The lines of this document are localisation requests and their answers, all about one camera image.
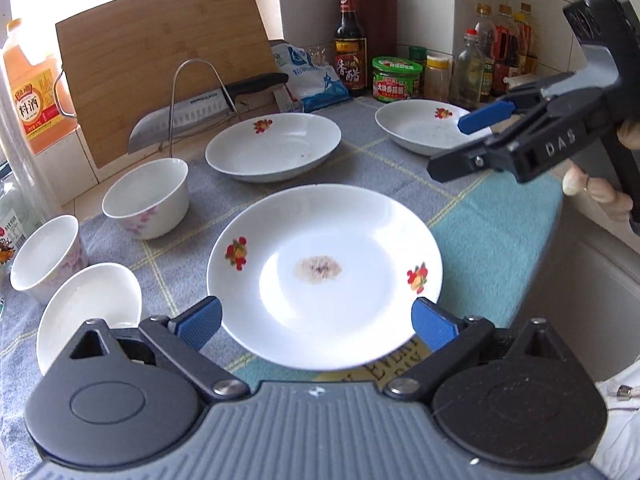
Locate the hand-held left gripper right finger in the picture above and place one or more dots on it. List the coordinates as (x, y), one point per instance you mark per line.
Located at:
(432, 325)

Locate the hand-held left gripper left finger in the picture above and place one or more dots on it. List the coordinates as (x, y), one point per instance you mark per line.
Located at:
(202, 322)

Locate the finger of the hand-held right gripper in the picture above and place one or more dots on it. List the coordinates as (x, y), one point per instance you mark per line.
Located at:
(457, 162)
(485, 119)

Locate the white deep flower-print plate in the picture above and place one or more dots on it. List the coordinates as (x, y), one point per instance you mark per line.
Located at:
(270, 152)
(415, 127)

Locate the large white fruit-print plate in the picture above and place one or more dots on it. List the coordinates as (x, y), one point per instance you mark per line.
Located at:
(325, 310)

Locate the white pink-flower bowl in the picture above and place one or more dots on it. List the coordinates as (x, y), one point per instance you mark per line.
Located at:
(145, 210)
(45, 260)

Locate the person's right hand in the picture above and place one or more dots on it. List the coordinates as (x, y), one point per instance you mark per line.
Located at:
(595, 187)

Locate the clear red-cap bottle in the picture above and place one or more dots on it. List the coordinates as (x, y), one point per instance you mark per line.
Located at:
(467, 75)

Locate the yellow-lid spice jar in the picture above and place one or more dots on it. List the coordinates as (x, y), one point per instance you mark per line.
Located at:
(436, 80)

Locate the small green-lid jar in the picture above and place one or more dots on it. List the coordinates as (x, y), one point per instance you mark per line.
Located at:
(417, 55)

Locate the green lidded sauce jar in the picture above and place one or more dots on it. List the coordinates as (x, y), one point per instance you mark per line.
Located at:
(395, 82)

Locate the grey checked cloth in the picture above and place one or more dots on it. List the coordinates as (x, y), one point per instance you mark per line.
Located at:
(350, 170)

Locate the small white saucer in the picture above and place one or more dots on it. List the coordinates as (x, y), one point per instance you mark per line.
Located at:
(85, 305)

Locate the dark red knife block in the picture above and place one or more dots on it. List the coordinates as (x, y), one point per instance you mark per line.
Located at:
(380, 35)

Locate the dark vinegar bottle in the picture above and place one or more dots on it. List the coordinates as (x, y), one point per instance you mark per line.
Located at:
(350, 60)

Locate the white and blue salt bag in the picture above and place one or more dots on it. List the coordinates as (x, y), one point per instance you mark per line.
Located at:
(310, 80)

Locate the binder clip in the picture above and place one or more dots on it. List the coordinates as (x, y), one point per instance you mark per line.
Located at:
(317, 57)

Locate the clear labelled bottle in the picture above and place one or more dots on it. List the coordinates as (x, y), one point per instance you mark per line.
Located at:
(7, 240)

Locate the person's white clothing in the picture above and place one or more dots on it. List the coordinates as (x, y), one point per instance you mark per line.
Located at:
(620, 435)

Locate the plastic wrap roll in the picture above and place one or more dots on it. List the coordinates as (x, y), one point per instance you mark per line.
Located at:
(15, 160)

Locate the bamboo cutting board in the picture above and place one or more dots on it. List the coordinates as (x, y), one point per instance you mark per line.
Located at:
(150, 35)

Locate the orange cooking wine jug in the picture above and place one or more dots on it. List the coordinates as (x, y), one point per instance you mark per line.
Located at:
(30, 85)

